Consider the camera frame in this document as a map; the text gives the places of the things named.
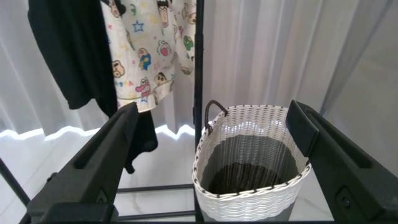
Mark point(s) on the cream printed garment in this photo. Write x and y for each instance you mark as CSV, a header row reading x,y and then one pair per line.
x,y
146,53

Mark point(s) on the black clothes rack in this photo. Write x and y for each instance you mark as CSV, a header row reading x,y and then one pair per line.
x,y
198,62

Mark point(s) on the white laundry basket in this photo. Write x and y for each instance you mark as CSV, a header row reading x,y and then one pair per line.
x,y
248,199

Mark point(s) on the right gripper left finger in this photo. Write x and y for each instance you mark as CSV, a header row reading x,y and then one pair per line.
x,y
93,180

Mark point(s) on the black short-sleeved shirt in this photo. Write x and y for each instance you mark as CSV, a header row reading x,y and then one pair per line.
x,y
71,56

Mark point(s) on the large grey board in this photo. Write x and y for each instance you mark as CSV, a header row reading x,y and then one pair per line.
x,y
370,109

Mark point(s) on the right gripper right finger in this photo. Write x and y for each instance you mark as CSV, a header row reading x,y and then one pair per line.
x,y
342,174

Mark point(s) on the white curtain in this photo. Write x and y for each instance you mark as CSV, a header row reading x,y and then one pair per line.
x,y
264,53

